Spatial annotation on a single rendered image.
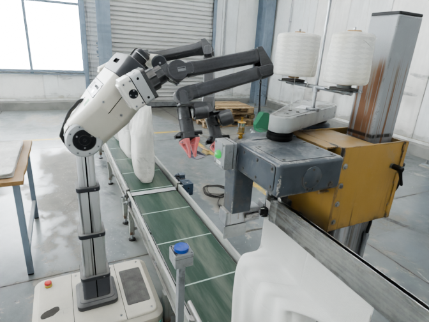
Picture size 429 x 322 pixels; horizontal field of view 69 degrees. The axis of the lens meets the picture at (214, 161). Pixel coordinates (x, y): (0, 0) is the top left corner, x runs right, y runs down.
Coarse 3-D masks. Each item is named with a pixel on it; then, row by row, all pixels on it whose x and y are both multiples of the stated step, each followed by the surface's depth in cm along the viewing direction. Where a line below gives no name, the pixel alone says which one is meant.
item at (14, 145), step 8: (0, 144) 253; (8, 144) 254; (16, 144) 255; (0, 152) 236; (8, 152) 238; (16, 152) 239; (0, 160) 221; (8, 160) 222; (0, 168) 208; (8, 168) 209
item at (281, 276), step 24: (264, 240) 124; (288, 240) 110; (240, 264) 130; (264, 264) 120; (288, 264) 112; (312, 264) 99; (240, 288) 129; (264, 288) 112; (288, 288) 108; (312, 288) 100; (336, 288) 91; (240, 312) 130; (264, 312) 111; (288, 312) 103; (312, 312) 98; (336, 312) 92; (360, 312) 84
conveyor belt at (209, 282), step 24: (168, 192) 279; (144, 216) 239; (168, 216) 241; (192, 216) 243; (168, 240) 211; (192, 240) 213; (216, 240) 214; (168, 264) 188; (216, 264) 190; (192, 288) 170; (216, 288) 172; (216, 312) 156
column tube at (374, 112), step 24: (384, 24) 105; (408, 24) 103; (384, 48) 106; (408, 48) 106; (384, 72) 106; (408, 72) 110; (360, 96) 116; (384, 96) 109; (360, 120) 117; (384, 120) 114; (360, 240) 132
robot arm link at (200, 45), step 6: (198, 42) 170; (204, 42) 168; (174, 48) 171; (180, 48) 171; (186, 48) 170; (192, 48) 169; (198, 48) 169; (132, 54) 170; (162, 54) 170; (168, 54) 170; (174, 54) 170; (180, 54) 170; (186, 54) 171; (192, 54) 171; (198, 54) 172; (168, 60) 173
